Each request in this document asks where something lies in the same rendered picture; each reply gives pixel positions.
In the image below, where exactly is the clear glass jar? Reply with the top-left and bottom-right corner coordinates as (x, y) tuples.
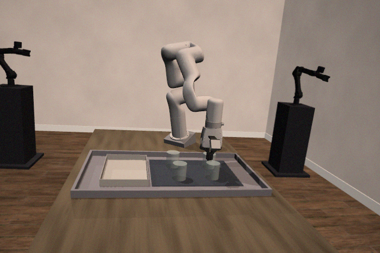
(202, 152), (216, 169)
(166, 150), (179, 169)
(172, 161), (187, 181)
(205, 160), (220, 181)

